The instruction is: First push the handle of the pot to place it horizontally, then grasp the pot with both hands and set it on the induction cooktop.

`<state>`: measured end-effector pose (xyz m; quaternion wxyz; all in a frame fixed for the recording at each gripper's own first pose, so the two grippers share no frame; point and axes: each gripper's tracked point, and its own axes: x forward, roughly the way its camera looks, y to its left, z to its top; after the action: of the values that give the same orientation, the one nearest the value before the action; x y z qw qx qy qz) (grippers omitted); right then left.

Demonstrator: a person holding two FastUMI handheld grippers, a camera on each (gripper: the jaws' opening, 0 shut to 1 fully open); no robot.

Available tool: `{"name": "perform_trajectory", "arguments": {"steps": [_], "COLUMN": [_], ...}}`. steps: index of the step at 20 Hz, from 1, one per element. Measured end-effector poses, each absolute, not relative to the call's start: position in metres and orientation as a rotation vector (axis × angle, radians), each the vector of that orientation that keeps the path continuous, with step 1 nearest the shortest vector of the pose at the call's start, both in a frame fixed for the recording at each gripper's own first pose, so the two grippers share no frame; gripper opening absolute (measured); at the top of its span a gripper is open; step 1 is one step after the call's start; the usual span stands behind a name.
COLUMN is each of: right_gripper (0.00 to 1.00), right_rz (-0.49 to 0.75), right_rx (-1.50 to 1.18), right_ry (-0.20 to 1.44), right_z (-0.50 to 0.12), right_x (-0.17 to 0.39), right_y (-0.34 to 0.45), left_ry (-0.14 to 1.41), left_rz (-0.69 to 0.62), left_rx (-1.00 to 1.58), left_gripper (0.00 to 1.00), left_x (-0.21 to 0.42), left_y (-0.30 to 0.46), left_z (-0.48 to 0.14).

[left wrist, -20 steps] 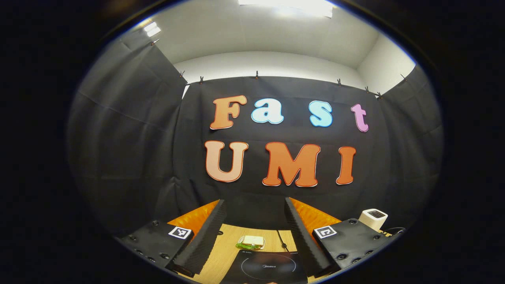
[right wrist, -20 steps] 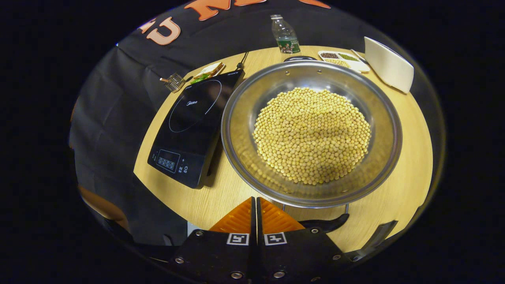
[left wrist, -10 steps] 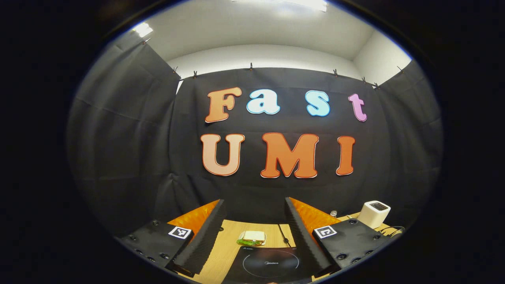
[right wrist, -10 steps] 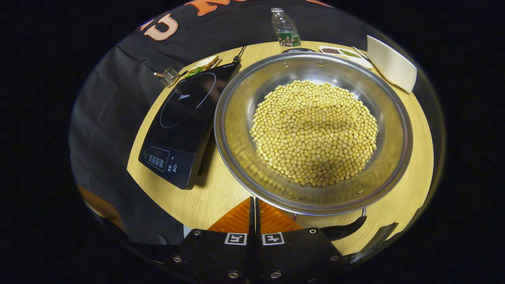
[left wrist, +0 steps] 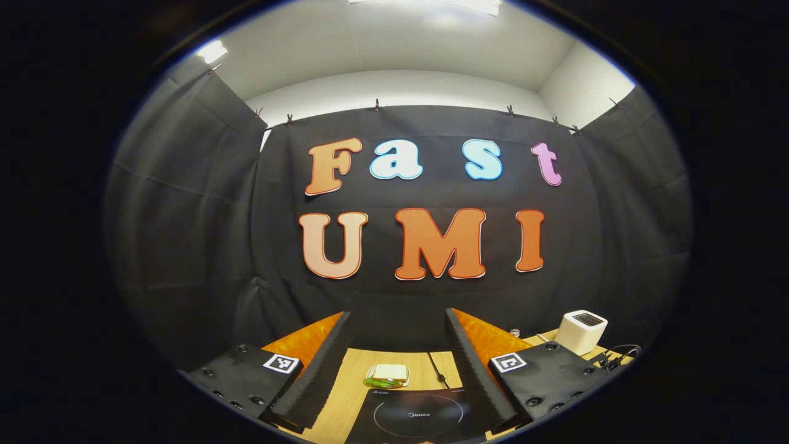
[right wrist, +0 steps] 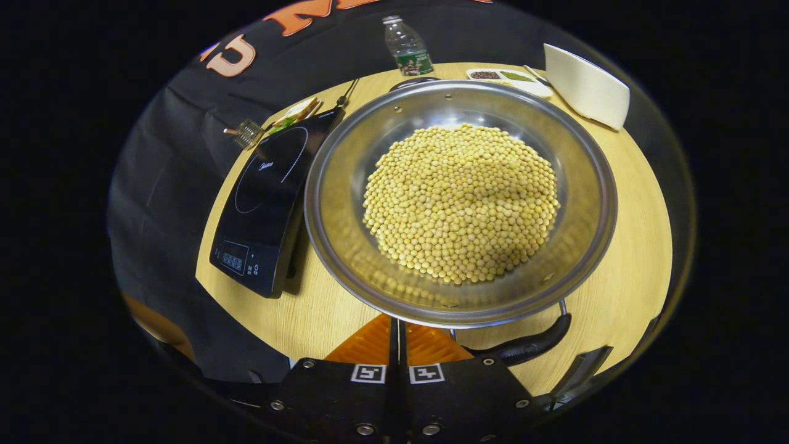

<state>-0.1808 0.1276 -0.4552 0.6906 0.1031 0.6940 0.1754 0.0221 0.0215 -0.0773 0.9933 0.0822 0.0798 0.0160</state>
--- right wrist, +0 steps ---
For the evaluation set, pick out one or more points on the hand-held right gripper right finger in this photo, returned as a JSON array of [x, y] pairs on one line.
[[462, 401]]

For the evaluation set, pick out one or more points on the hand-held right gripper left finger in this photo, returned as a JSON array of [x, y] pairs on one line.
[[333, 401]]

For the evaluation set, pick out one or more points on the black induction cooktop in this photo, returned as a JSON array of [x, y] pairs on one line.
[[265, 203]]

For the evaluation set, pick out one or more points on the pile of yellow soybeans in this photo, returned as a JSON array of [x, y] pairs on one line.
[[462, 203]]

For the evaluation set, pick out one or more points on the sandwich with lettuce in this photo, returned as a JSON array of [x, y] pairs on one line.
[[293, 117]]

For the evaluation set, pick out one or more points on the white divided bean dish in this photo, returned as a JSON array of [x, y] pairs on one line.
[[524, 83]]

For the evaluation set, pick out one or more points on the white spoon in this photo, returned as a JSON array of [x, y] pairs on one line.
[[535, 74]]

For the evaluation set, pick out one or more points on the white toaster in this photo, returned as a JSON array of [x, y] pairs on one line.
[[585, 89]]

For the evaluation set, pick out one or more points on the clear plastic water bottle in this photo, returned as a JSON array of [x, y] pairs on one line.
[[410, 52]]

